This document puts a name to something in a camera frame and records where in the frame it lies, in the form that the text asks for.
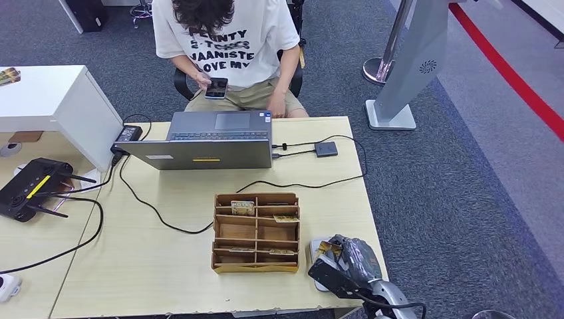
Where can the person's left hand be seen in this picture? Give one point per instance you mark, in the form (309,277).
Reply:
(276,105)

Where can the person's right hand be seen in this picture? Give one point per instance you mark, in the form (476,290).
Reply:
(202,80)

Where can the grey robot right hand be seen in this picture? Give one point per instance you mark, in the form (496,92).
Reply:
(359,262)

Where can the dark smartphone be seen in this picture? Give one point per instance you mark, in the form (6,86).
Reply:
(216,88)

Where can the yellowish ID card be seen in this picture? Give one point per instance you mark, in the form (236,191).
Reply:
(326,248)

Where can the patterned room key card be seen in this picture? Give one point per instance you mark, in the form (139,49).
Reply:
(286,219)
(243,208)
(282,252)
(241,249)

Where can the person's left forearm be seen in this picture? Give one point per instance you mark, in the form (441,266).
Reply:
(286,68)

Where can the person's right forearm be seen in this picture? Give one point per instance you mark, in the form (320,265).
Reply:
(187,66)

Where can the white card reader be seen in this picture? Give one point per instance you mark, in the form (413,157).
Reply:
(313,251)

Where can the person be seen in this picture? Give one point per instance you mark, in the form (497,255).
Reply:
(246,26)

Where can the wooden card organizer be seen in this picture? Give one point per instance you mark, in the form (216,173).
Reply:
(238,231)

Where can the patterned card stack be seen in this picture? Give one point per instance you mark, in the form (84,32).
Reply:
(9,76)

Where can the yellow tag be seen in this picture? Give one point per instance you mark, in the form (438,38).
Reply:
(302,58)

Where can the small black usb hub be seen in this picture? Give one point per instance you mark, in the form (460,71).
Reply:
(326,149)

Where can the grey laptop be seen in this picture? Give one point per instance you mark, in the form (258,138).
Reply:
(198,154)

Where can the black laptop power adapter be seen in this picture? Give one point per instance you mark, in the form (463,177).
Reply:
(128,133)

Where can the chrome stool base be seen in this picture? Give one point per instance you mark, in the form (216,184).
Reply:
(141,11)

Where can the black cabinet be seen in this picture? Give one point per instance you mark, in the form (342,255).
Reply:
(88,15)

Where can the grey kiosk stand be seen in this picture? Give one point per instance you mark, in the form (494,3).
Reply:
(414,66)

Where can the white panel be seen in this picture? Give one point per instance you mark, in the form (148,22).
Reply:
(70,15)

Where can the brown coaster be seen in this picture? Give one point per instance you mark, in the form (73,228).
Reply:
(25,136)

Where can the small white round disc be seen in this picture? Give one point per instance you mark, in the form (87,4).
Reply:
(20,169)

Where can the black router with antennas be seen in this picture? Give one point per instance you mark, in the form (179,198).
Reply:
(26,185)

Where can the white power strip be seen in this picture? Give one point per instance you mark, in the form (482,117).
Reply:
(9,287)

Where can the chrome stanchion post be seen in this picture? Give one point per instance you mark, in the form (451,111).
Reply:
(392,39)

